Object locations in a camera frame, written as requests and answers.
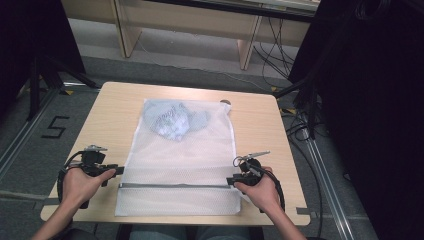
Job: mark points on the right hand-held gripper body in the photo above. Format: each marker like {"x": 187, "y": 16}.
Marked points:
{"x": 250, "y": 171}

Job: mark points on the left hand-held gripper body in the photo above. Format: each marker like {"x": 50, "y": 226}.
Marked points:
{"x": 95, "y": 160}

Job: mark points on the white mesh laundry bag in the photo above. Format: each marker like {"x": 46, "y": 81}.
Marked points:
{"x": 183, "y": 160}

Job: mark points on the person's right hand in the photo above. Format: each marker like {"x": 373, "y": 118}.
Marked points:
{"x": 263, "y": 195}

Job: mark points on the person's left hand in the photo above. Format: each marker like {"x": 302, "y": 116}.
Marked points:
{"x": 80, "y": 188}

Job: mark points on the person's right leg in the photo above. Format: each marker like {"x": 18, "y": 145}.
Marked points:
{"x": 223, "y": 234}

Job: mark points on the person's leg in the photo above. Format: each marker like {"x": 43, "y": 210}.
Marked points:
{"x": 223, "y": 234}
{"x": 156, "y": 233}

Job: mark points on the black tape floor mark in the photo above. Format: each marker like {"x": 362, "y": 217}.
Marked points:
{"x": 55, "y": 127}

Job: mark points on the grey tape strip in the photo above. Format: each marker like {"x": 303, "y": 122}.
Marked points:
{"x": 50, "y": 201}
{"x": 305, "y": 211}

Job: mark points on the light blue printed garment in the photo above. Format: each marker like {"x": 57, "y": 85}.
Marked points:
{"x": 166, "y": 120}

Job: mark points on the person's left leg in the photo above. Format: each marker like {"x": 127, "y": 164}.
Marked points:
{"x": 156, "y": 233}

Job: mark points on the small dark round cap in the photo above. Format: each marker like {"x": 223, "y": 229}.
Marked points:
{"x": 225, "y": 101}

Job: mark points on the black metal stand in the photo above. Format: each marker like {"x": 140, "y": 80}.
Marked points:
{"x": 312, "y": 113}

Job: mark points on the black tripod stand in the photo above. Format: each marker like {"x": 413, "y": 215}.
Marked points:
{"x": 33, "y": 93}

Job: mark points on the black curtain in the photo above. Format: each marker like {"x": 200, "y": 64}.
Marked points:
{"x": 383, "y": 100}
{"x": 26, "y": 33}

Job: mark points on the metal floor rail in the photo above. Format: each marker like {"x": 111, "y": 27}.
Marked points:
{"x": 20, "y": 138}
{"x": 328, "y": 190}

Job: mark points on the wooden desk frame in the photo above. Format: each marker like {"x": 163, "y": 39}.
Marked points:
{"x": 186, "y": 20}

